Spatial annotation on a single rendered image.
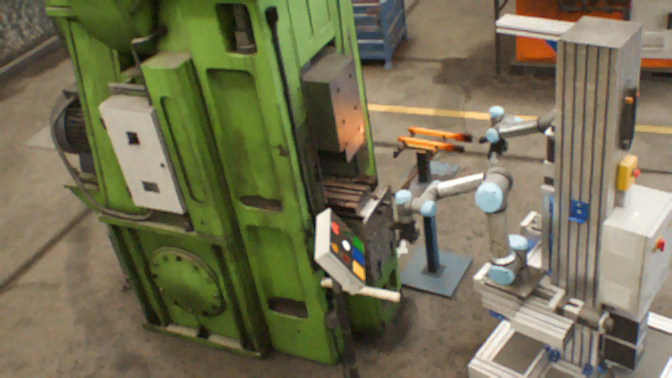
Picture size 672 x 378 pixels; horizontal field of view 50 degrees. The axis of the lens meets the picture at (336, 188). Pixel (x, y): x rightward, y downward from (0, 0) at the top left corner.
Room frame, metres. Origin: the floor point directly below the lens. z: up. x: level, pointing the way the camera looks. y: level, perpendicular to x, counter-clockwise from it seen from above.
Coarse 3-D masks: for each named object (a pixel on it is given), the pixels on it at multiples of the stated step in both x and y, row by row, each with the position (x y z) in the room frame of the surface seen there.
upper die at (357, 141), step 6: (360, 132) 3.35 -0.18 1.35; (354, 138) 3.29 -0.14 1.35; (360, 138) 3.35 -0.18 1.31; (348, 144) 3.23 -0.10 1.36; (354, 144) 3.28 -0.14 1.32; (360, 144) 3.34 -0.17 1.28; (318, 150) 3.28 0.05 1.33; (324, 150) 3.26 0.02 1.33; (348, 150) 3.22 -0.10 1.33; (354, 150) 3.27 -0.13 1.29; (318, 156) 3.28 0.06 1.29; (324, 156) 3.26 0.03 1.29; (330, 156) 3.24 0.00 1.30; (336, 156) 3.22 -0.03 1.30; (342, 156) 3.21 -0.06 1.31; (348, 156) 3.21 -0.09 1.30
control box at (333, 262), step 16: (320, 224) 2.84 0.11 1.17; (336, 224) 2.84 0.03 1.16; (320, 240) 2.71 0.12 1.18; (336, 240) 2.72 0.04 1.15; (352, 240) 2.84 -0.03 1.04; (320, 256) 2.59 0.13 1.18; (336, 256) 2.60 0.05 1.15; (352, 256) 2.71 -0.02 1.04; (336, 272) 2.58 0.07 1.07; (352, 272) 2.59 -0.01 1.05; (352, 288) 2.58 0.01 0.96
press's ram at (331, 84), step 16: (320, 64) 3.37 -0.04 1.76; (336, 64) 3.34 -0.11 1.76; (352, 64) 3.38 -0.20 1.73; (304, 80) 3.22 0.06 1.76; (320, 80) 3.19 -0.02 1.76; (336, 80) 3.21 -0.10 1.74; (352, 80) 3.35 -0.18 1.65; (320, 96) 3.18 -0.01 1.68; (336, 96) 3.19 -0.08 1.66; (352, 96) 3.33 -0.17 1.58; (320, 112) 3.19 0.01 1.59; (336, 112) 3.17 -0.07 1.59; (352, 112) 3.31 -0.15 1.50; (320, 128) 3.20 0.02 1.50; (336, 128) 3.15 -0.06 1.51; (352, 128) 3.29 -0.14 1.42; (320, 144) 3.21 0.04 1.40; (336, 144) 3.16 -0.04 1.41
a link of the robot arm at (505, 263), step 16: (496, 176) 2.56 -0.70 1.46; (480, 192) 2.50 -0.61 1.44; (496, 192) 2.47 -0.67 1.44; (496, 208) 2.45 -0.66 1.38; (496, 224) 2.48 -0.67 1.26; (496, 240) 2.48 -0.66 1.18; (496, 256) 2.48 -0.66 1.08; (512, 256) 2.48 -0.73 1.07; (496, 272) 2.46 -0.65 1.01; (512, 272) 2.44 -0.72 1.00
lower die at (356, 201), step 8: (328, 184) 3.44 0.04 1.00; (336, 184) 3.43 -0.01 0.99; (344, 184) 3.42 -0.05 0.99; (352, 184) 3.40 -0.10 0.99; (328, 192) 3.37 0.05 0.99; (336, 192) 3.36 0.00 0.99; (344, 192) 3.33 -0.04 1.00; (352, 192) 3.31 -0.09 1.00; (368, 192) 3.34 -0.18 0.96; (328, 200) 3.31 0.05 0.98; (344, 200) 3.28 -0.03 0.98; (352, 200) 3.25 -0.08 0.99; (360, 200) 3.25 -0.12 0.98; (328, 208) 3.28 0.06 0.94; (336, 208) 3.26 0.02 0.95; (344, 208) 3.23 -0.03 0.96; (352, 208) 3.20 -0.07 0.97; (360, 208) 3.24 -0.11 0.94
